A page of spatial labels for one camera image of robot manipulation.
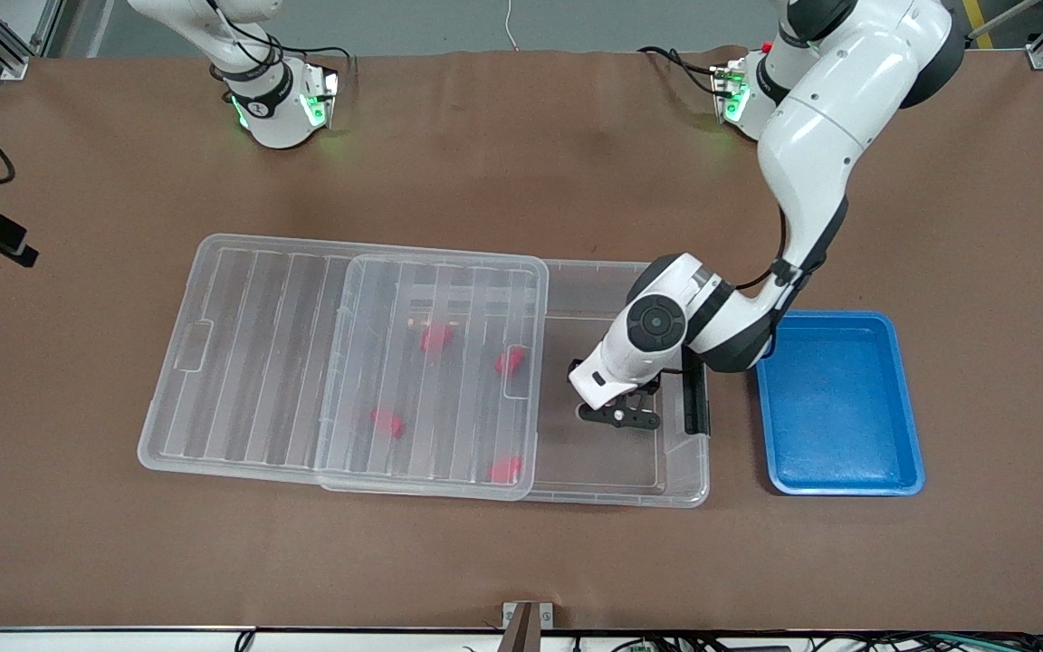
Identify clear plastic box lid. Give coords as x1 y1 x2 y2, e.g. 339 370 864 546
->
137 233 550 503

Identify clear plastic storage box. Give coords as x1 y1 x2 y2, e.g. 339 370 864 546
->
318 258 712 509

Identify black box latch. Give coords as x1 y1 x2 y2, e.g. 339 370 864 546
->
682 349 712 438

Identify metal bracket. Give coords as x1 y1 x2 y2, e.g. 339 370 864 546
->
502 601 555 629

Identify blue plastic tray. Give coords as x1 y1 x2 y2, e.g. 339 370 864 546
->
751 310 926 497

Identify brown table mat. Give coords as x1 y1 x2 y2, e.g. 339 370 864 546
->
0 45 1043 633

